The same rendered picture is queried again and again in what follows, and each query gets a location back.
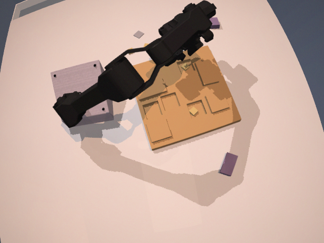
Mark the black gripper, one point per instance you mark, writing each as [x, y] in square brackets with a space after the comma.
[192, 45]

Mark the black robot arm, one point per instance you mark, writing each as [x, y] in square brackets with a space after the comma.
[121, 81]

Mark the orange square puzzle board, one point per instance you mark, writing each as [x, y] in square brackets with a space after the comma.
[165, 105]

